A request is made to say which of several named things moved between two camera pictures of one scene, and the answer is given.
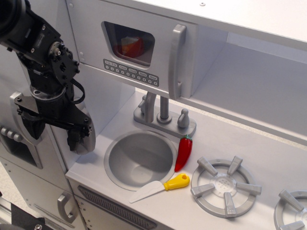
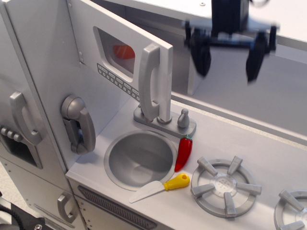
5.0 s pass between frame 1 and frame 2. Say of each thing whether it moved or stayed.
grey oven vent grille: stayed
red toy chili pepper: stayed
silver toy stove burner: stayed
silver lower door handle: stayed
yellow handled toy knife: stayed
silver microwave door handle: moved
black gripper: moved
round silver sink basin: stayed
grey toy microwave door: moved
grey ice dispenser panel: stayed
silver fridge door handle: stayed
